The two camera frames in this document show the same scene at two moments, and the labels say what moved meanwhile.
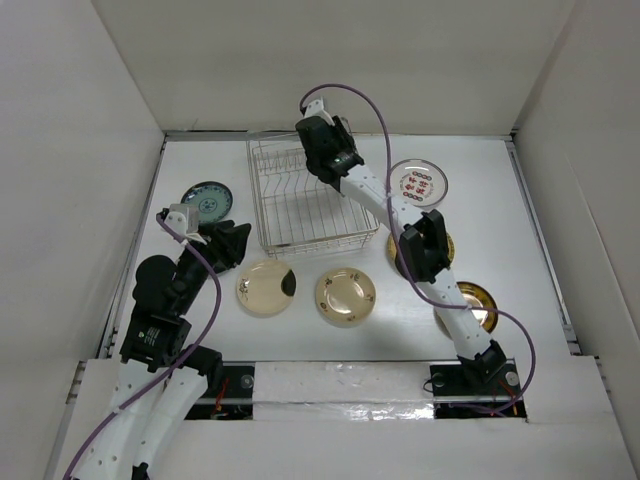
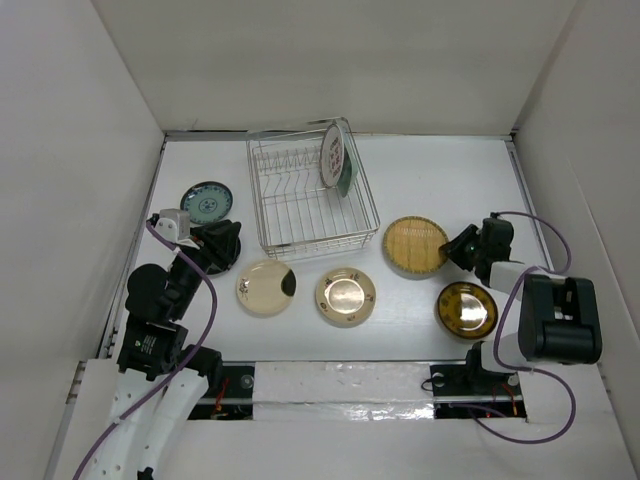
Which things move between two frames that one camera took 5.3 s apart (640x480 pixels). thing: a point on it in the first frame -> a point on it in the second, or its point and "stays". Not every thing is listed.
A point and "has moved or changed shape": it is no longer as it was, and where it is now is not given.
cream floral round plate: (345, 297) stays
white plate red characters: (419, 183) has moved or changed shape
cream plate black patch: (266, 286) stays
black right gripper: (341, 132) -> (458, 242)
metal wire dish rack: (298, 212) stays
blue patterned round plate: (214, 200) stays
